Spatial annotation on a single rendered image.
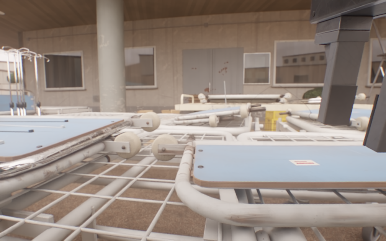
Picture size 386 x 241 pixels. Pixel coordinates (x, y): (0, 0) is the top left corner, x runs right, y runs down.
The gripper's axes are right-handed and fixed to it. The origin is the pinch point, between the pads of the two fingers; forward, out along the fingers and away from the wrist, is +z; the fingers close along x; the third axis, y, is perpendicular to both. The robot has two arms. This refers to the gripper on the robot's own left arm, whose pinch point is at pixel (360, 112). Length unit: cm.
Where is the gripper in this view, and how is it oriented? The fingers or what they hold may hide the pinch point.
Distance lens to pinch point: 21.9
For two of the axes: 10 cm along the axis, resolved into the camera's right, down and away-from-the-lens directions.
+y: 10.0, 0.0, -0.4
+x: 0.4, -3.0, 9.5
